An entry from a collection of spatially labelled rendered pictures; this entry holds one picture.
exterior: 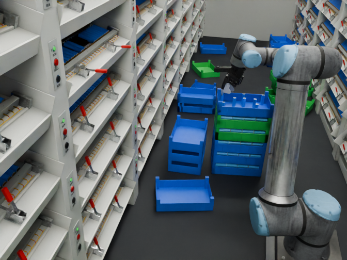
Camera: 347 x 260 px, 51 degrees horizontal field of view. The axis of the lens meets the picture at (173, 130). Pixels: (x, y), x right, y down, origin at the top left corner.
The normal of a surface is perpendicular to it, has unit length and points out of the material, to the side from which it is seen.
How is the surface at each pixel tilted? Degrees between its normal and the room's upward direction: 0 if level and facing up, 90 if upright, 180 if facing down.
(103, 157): 18
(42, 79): 90
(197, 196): 0
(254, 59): 99
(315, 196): 7
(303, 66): 76
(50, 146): 90
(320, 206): 7
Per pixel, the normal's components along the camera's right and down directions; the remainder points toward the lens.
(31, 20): -0.18, 0.48
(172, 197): 0.04, -0.87
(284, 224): 0.09, 0.26
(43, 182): 0.33, -0.80
